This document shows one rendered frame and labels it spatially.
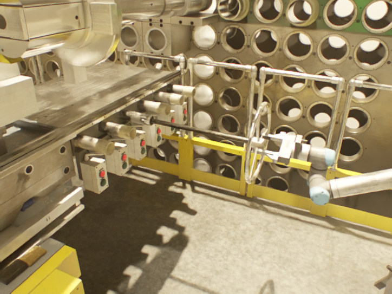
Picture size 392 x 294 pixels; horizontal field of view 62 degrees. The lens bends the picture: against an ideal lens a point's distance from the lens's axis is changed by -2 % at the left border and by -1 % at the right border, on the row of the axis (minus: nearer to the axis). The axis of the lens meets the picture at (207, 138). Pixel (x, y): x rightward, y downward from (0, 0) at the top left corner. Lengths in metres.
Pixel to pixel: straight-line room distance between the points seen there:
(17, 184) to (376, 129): 2.67
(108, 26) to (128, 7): 0.32
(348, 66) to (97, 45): 2.18
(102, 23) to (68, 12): 0.11
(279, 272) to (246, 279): 0.21
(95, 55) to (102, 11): 0.18
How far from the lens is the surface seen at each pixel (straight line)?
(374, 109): 3.09
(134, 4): 1.53
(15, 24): 1.10
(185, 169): 2.76
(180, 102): 2.08
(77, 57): 1.36
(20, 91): 1.34
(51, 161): 1.56
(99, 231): 2.41
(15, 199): 1.50
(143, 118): 1.77
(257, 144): 1.54
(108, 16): 1.18
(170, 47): 2.97
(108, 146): 1.56
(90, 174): 1.64
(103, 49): 1.27
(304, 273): 2.18
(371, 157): 3.27
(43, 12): 1.13
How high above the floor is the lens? 1.57
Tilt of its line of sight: 27 degrees down
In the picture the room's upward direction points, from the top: 2 degrees clockwise
